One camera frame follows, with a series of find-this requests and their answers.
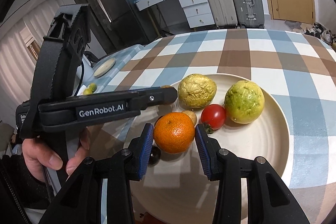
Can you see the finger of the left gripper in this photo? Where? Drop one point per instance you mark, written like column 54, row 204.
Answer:
column 155, row 96

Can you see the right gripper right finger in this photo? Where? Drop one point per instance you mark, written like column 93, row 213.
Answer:
column 269, row 199

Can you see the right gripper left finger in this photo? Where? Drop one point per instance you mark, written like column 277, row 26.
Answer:
column 99, row 190

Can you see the orange mandarin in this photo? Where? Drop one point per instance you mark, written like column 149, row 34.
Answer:
column 174, row 132

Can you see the dark purple plum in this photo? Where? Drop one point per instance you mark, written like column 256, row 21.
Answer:
column 155, row 156

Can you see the red tomato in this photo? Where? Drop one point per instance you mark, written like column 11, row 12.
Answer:
column 213, row 117

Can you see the person's left hand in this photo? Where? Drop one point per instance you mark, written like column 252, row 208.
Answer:
column 36, row 154

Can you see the small green fruit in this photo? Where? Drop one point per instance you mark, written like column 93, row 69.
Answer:
column 90, row 89

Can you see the small side plate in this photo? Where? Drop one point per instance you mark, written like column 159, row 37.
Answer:
column 104, row 68

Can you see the wrinkled yellow passion fruit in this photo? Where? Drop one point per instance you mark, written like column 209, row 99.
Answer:
column 196, row 91

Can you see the dark refrigerator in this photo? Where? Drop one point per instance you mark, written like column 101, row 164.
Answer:
column 129, row 26

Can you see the cream round plate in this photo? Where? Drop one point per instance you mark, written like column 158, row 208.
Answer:
column 176, row 190

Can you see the green yellow passion fruit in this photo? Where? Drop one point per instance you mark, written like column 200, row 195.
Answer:
column 244, row 102

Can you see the black camera box left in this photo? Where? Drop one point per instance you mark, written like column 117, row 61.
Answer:
column 61, row 53

